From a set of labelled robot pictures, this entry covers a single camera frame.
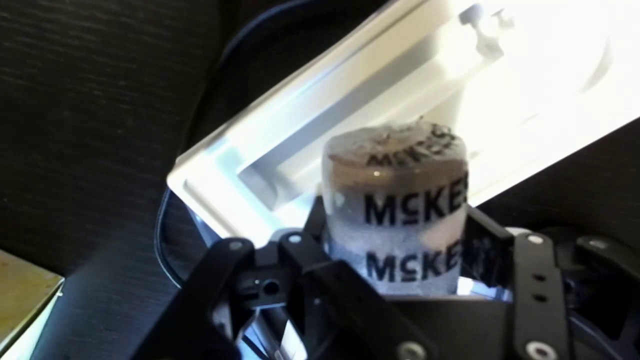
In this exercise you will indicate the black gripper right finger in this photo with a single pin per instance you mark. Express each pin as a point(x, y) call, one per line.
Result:
point(527, 267)

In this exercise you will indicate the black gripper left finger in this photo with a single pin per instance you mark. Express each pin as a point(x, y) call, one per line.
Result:
point(228, 289)

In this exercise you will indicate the white styrofoam tray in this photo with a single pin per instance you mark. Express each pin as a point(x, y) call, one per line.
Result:
point(523, 82)

